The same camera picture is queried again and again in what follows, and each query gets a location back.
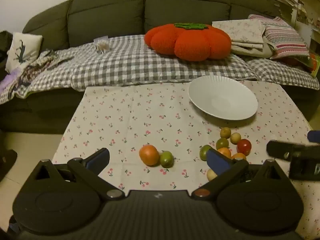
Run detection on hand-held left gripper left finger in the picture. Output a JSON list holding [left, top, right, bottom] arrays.
[[31, 148, 125, 200]]

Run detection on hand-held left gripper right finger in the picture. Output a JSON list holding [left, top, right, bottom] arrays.
[[191, 148, 288, 201]]

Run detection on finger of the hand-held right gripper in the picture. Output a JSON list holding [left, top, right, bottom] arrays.
[[266, 140, 318, 160], [307, 130, 320, 143]]

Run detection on green lime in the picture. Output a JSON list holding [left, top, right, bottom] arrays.
[[199, 144, 213, 161], [159, 151, 174, 168]]

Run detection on dark green citrus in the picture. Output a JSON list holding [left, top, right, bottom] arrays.
[[216, 138, 229, 150]]

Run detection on red tomato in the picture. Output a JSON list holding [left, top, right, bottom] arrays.
[[237, 139, 252, 157]]

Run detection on large orange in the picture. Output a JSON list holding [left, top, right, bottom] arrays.
[[139, 144, 160, 166]]

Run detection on white ribbed plate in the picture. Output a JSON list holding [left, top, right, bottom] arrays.
[[188, 75, 258, 121]]

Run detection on cherry print tablecloth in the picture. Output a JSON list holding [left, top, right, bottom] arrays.
[[51, 80, 320, 239]]

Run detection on colourful book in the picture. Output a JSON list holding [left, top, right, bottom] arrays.
[[292, 52, 320, 78]]

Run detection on grey checked blanket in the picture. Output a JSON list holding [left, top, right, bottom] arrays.
[[0, 34, 320, 104]]

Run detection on striped pink pillow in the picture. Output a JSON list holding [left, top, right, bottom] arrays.
[[247, 14, 310, 60]]

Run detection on dark patterned throw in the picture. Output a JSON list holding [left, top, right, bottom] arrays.
[[14, 49, 73, 88]]

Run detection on purple cloth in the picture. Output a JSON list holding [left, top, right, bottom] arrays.
[[0, 71, 22, 92]]

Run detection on orange pumpkin cushion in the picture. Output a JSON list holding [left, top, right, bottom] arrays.
[[144, 22, 232, 62]]

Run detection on folded floral cloth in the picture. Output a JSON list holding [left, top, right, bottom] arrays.
[[212, 19, 272, 58]]

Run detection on bookshelf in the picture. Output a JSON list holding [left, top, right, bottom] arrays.
[[291, 0, 320, 55]]

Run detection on white printed pillow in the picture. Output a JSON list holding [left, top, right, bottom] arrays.
[[5, 32, 43, 72]]

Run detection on dark green sofa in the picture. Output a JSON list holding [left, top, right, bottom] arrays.
[[0, 0, 320, 134]]

